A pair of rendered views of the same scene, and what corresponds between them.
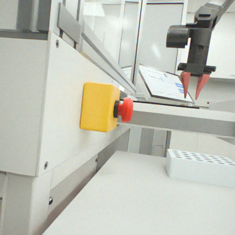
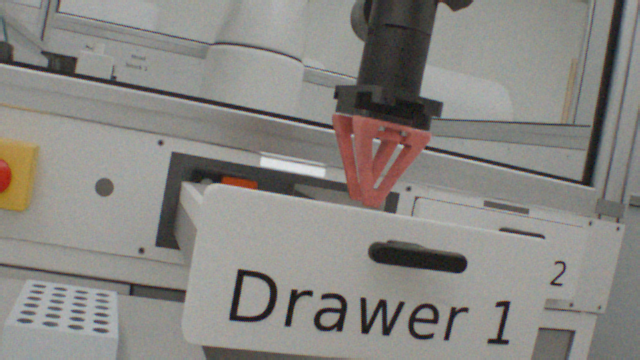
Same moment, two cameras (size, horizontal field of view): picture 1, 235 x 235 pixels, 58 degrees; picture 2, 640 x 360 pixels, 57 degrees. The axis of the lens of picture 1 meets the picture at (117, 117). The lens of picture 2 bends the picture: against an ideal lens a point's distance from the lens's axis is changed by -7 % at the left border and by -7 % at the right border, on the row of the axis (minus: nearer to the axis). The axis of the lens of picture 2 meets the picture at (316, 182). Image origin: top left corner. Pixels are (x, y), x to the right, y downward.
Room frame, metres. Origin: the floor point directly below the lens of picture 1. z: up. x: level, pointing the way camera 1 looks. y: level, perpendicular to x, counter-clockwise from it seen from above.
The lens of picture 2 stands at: (0.35, -0.69, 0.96)
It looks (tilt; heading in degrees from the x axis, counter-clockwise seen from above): 3 degrees down; 62
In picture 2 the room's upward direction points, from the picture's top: 11 degrees clockwise
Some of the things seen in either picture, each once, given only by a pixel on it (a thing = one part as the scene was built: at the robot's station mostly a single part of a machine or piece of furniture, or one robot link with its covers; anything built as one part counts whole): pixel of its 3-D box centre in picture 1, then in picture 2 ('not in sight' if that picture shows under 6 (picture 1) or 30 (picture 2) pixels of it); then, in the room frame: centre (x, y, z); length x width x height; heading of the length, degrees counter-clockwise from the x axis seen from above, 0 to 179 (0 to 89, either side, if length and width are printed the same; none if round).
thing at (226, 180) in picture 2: not in sight; (223, 191); (0.72, 0.37, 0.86); 0.11 x 0.04 x 0.06; 171
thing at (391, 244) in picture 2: not in sight; (411, 254); (0.62, -0.34, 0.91); 0.07 x 0.04 x 0.01; 171
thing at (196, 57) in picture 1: (197, 60); (391, 72); (0.64, -0.22, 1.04); 0.10 x 0.07 x 0.07; 81
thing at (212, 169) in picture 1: (199, 166); (64, 327); (0.41, -0.17, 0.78); 0.12 x 0.08 x 0.04; 81
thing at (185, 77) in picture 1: (192, 83); (373, 151); (0.64, -0.22, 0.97); 0.07 x 0.07 x 0.09; 81
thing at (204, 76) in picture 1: (193, 84); (375, 151); (0.64, -0.22, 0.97); 0.07 x 0.07 x 0.09; 81
